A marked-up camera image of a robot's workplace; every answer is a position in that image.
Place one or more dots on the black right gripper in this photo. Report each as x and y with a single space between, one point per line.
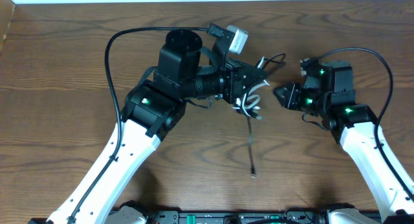
289 94

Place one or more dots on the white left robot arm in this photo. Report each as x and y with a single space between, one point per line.
186 72

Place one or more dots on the brown wooden side panel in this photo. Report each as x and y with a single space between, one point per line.
6 15

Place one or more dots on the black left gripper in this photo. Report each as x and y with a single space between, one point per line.
239 83

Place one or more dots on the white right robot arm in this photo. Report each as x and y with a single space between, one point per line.
327 92

